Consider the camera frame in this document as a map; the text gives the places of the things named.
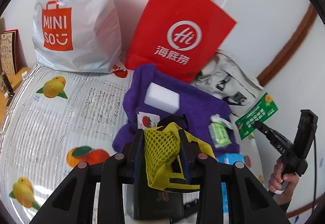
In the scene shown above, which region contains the right human hand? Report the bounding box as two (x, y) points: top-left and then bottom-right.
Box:
(268, 157), (300, 205)

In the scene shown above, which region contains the dark green book box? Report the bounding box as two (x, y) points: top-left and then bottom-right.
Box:
(126, 183), (184, 221)

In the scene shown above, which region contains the blue tissue pack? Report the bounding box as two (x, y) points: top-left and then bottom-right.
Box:
(217, 153), (245, 215)

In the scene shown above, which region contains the fruit print tablecloth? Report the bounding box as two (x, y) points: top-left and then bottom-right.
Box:
(0, 62), (266, 224)

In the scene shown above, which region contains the white sponge block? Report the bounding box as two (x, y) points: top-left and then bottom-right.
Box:
(144, 83), (180, 114)

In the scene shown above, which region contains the small green tissue pack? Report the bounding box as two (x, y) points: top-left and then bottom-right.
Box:
(208, 114), (233, 149)

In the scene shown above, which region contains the green wet wipe packet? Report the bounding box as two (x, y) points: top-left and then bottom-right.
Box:
(235, 92), (278, 140)

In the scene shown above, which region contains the yellow mesh pouch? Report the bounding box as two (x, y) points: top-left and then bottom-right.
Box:
(144, 115), (215, 193)

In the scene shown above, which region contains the purple towel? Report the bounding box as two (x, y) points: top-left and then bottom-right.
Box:
(112, 64), (240, 156)

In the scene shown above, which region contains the patterned book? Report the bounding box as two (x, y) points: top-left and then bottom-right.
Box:
(1, 29), (18, 75)

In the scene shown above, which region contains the small fruit print packet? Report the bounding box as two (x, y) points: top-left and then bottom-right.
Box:
(137, 112), (160, 130)

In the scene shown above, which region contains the beige Nike pouch bag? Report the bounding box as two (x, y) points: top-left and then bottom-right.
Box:
(192, 50), (264, 117)

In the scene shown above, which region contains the white Miniso plastic bag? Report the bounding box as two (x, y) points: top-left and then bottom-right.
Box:
(32, 0), (124, 73)

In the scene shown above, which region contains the wooden chair back frame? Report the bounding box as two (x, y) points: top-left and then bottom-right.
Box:
(257, 3), (317, 86)

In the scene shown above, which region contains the red paper shopping bag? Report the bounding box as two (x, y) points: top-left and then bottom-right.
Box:
(125, 0), (236, 83)

